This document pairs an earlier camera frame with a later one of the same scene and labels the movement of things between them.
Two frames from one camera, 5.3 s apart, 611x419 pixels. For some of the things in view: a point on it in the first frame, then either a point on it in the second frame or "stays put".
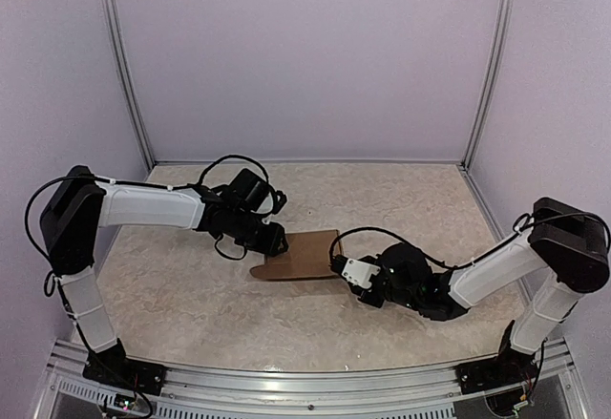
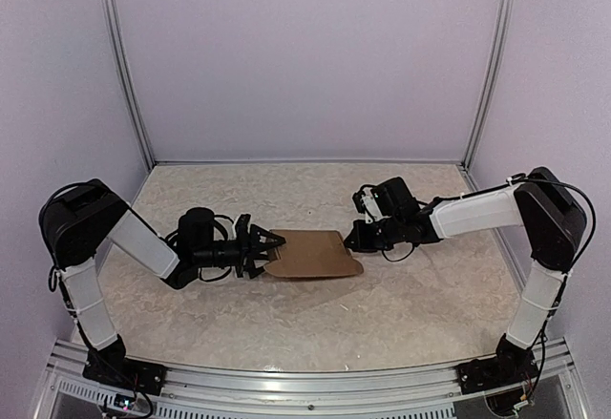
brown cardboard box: [308, 256] stays put
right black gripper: [371, 302] -> [361, 242]
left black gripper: [271, 244] -> [256, 231]
